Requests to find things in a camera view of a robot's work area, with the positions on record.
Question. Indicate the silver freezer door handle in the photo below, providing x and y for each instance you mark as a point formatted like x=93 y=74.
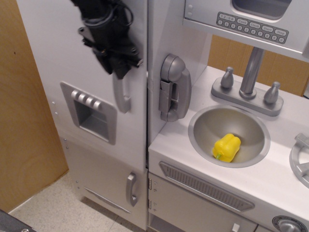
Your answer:
x=131 y=198

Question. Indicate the silver round sink bowl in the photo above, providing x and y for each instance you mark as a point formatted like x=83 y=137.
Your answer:
x=212 y=123

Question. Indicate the silver oven vent panel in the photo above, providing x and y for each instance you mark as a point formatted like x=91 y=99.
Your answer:
x=206 y=188

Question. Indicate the wooden board panel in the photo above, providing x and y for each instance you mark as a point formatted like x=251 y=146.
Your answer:
x=31 y=156

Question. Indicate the silver fridge door handle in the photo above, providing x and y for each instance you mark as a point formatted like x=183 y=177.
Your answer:
x=121 y=94

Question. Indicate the black case corner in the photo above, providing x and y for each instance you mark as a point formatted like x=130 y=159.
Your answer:
x=10 y=224

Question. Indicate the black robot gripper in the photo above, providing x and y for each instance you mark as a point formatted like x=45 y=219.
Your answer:
x=112 y=42

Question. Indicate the white toy fridge door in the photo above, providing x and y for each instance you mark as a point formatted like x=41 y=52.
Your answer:
x=92 y=59

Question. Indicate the silver oven knob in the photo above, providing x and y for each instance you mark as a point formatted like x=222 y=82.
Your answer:
x=288 y=224

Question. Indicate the yellow toy bell pepper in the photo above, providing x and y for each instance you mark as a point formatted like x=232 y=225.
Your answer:
x=226 y=148

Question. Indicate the white toy freezer door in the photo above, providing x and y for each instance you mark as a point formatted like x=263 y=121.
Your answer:
x=102 y=179

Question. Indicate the silver toy faucet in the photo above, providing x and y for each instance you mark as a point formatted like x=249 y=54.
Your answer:
x=245 y=93

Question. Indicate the silver toy wall phone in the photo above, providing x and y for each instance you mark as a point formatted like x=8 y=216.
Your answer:
x=175 y=89

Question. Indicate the white toy microwave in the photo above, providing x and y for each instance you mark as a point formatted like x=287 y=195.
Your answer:
x=279 y=26

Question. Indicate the white toy kitchen cabinet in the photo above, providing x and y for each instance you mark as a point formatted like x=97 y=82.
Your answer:
x=278 y=185

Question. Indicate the white toy oven door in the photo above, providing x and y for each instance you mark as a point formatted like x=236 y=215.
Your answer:
x=174 y=209

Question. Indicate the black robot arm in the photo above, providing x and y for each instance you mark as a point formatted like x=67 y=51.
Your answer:
x=104 y=13

